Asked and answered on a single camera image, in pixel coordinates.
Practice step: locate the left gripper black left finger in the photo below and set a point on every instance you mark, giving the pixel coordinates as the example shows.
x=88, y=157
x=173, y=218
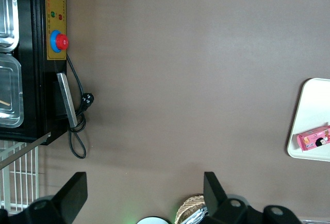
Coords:
x=67, y=200

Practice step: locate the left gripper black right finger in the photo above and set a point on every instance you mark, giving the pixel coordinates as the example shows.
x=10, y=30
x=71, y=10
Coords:
x=219, y=208

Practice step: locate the beige plastic serving tray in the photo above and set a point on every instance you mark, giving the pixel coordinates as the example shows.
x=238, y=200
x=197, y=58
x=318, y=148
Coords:
x=312, y=110

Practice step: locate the stacked aluminium foil trays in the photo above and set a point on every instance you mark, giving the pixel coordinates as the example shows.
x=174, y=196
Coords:
x=197, y=216

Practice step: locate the light wicker basket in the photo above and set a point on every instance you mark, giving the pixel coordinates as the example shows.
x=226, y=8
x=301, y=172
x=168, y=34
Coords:
x=188, y=206

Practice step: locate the machine press lever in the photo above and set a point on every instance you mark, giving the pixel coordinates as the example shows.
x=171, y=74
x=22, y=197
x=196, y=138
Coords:
x=23, y=152

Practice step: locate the silver metal sealing bar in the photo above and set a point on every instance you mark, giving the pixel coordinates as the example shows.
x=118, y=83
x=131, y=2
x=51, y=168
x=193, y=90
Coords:
x=67, y=100

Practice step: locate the pink cartoon snack packet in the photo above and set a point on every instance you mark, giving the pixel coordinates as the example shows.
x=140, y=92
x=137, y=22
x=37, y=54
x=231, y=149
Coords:
x=315, y=139

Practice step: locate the steel food container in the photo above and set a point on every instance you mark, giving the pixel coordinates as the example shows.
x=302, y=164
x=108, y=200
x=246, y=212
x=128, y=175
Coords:
x=9, y=13
x=10, y=92

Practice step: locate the black sealing machine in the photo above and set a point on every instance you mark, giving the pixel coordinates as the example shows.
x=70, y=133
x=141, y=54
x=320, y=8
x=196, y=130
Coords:
x=31, y=79

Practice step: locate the red emergency stop button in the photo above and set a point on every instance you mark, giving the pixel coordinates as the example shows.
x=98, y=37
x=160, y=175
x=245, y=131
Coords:
x=61, y=41

